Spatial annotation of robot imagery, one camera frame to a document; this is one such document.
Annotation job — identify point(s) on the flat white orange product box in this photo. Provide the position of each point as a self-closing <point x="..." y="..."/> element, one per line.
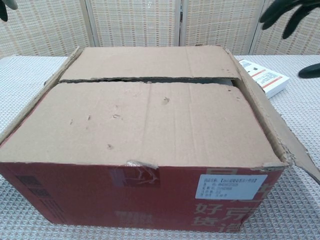
<point x="271" y="80"/>

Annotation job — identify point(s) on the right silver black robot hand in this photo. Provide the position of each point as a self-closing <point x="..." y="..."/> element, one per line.
<point x="292" y="15"/>

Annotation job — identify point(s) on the red cardboard shipping box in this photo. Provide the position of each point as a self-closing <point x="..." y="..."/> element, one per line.
<point x="125" y="195"/>

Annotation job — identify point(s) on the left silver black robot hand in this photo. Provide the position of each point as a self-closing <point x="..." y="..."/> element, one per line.
<point x="3" y="10"/>

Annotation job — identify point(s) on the woven folding screen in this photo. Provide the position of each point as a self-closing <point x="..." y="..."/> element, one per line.
<point x="130" y="22"/>

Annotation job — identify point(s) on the white woven tablecloth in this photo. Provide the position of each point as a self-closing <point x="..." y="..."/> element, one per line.
<point x="25" y="75"/>

